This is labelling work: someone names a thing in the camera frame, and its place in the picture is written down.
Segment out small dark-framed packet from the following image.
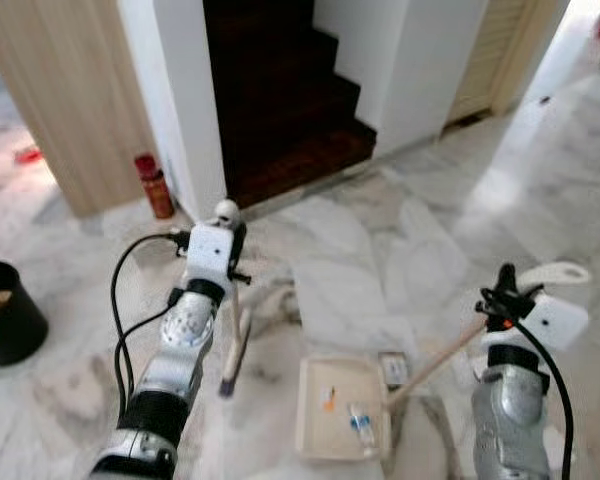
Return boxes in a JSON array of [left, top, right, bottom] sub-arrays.
[[379, 351, 410, 390]]

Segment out light wooden wall panel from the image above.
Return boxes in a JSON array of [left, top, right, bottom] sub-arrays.
[[0, 0, 158, 218]]

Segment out dark wooden staircase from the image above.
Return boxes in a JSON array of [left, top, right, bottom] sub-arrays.
[[201, 0, 378, 208]]

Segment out wooden-handled hand broom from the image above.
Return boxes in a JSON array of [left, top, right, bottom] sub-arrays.
[[215, 198, 254, 399]]

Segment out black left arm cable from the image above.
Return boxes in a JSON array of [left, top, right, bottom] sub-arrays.
[[110, 233, 193, 403]]

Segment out small white blue bottle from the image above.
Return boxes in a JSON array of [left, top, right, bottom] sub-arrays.
[[348, 403, 378, 448]]

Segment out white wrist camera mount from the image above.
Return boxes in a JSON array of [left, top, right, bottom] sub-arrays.
[[519, 292, 590, 352], [184, 224, 237, 288]]

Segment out red-capped spray can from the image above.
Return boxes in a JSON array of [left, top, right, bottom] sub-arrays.
[[133, 153, 177, 220]]

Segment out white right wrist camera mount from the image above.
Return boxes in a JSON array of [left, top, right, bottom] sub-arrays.
[[519, 292, 590, 352]]

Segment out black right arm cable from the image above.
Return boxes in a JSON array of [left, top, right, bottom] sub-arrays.
[[508, 318, 578, 480]]

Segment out cream long-handled dustpan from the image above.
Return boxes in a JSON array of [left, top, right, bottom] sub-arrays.
[[294, 260, 592, 463]]

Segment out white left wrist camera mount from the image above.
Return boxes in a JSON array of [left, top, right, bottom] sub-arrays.
[[184, 224, 237, 288]]

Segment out light wooden folding door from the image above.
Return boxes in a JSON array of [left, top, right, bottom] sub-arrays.
[[444, 0, 572, 128]]

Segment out black waste bucket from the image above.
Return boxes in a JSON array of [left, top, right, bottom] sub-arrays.
[[0, 260, 50, 367]]

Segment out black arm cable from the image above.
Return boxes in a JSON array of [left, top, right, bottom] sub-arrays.
[[110, 233, 193, 403], [508, 318, 578, 480]]

